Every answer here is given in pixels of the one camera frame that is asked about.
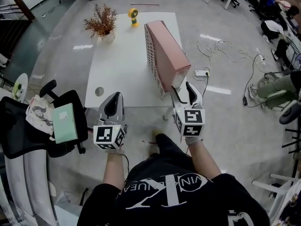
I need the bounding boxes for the grey shell chair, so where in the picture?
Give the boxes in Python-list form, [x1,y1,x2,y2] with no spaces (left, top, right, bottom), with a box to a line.
[279,100,301,125]

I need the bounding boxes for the black office chair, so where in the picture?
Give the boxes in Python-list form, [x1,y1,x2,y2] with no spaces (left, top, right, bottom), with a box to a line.
[0,79,89,160]

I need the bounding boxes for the person's black printed t-shirt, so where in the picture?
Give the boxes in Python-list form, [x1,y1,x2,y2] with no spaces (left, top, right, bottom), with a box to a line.
[77,156,271,226]

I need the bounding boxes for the light green cardboard box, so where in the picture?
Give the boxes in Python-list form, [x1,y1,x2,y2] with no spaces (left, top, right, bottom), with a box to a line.
[51,103,79,145]

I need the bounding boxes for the white file rack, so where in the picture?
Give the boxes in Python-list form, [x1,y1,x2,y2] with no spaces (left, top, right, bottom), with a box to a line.
[144,24,169,97]

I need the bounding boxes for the person's right forearm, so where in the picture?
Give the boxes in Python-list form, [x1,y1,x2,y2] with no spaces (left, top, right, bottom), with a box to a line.
[188,139,222,181]

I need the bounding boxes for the dark staircase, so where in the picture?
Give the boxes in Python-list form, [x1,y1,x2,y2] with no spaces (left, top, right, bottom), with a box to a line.
[0,0,36,58]

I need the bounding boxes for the white floor cable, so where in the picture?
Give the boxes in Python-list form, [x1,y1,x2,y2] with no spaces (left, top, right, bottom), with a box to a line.
[196,39,257,63]

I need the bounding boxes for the printed cloth bag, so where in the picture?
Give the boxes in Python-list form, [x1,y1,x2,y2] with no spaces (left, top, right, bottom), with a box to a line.
[25,95,55,136]

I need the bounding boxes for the white frame rack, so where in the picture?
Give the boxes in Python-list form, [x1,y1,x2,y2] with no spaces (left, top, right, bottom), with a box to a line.
[253,173,301,226]

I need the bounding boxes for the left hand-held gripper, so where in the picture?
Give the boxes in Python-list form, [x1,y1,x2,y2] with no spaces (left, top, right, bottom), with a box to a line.
[93,92,129,151]

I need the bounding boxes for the large pink box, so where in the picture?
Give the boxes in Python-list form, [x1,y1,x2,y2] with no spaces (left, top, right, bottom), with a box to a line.
[145,20,191,93]

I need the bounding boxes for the person's left forearm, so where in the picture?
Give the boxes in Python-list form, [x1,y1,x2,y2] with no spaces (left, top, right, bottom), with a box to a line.
[102,152,129,190]

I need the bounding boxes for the grey curved sofa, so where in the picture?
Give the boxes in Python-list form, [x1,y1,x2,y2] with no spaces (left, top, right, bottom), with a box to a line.
[0,147,58,226]

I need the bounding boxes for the person's black trousers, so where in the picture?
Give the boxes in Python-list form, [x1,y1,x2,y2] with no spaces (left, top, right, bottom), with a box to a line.
[150,133,186,160]

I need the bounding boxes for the small round white table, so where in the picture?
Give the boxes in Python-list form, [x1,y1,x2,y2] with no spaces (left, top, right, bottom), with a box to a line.
[13,73,29,103]

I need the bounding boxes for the black floor cable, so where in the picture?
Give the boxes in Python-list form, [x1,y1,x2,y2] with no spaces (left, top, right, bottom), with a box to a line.
[243,55,266,108]

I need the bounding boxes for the dried plant in white pot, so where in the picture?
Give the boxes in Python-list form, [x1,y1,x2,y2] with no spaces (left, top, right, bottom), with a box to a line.
[82,3,118,43]

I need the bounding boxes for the small yellow desk fan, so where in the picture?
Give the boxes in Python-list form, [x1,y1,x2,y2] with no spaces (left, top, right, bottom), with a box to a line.
[127,8,140,28]

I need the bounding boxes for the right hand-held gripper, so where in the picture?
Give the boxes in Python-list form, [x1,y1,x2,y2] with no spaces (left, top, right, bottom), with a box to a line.
[170,81,206,137]

